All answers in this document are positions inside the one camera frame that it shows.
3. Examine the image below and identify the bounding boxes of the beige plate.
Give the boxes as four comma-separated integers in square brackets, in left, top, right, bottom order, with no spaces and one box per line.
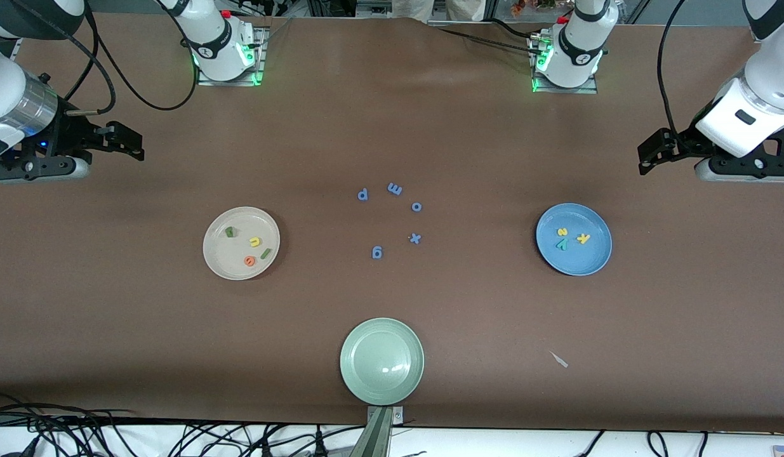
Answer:
[203,206,281,281]

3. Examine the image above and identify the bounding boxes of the blue plate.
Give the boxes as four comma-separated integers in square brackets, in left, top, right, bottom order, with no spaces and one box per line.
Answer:
[536,203,613,277]

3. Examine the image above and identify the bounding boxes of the brown table cover mat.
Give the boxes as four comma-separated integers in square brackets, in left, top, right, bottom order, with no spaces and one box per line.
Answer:
[0,11,784,434]

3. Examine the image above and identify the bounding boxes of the person in beige trousers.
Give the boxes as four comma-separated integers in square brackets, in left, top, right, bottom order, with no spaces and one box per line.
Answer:
[392,0,494,21]

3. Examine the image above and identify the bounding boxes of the green plate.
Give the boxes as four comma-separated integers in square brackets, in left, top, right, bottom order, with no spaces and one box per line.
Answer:
[340,317,425,406]

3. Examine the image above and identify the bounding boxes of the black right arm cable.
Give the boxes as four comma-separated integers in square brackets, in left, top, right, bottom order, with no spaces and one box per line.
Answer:
[11,0,199,117]

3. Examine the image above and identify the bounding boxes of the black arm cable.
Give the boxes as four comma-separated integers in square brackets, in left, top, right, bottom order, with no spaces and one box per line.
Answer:
[11,0,199,117]
[657,0,689,135]

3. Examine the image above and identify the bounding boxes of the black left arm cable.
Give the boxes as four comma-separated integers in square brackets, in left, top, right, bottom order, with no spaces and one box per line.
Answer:
[657,0,689,135]

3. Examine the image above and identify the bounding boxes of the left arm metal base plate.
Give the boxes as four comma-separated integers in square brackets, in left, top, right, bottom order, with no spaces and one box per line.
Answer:
[531,35,599,95]

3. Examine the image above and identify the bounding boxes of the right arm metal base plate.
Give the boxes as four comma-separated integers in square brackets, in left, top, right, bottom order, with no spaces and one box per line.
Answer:
[197,27,267,87]

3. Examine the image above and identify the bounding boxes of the short black table cable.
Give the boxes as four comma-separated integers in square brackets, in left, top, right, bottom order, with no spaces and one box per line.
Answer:
[490,18,540,40]

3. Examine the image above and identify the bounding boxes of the long black table cable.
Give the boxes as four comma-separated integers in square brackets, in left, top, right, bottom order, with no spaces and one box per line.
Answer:
[437,27,537,53]

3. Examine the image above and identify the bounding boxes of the small metal bracket plate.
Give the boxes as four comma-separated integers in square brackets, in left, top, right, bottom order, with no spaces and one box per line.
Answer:
[366,406,405,425]

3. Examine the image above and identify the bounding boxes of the grey camera mount pole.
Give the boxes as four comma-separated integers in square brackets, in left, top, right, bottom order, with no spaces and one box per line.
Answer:
[349,407,394,457]

